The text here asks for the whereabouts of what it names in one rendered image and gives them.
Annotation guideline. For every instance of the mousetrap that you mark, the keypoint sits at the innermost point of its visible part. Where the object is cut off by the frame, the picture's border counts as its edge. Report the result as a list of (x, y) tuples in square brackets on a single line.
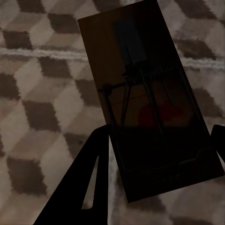
[(158, 134)]

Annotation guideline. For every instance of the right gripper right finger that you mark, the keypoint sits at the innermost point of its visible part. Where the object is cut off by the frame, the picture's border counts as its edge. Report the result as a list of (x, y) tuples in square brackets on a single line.
[(218, 138)]

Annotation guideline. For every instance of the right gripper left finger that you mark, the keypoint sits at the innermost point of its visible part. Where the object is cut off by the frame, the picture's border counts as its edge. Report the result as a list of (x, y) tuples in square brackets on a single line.
[(65, 205)]

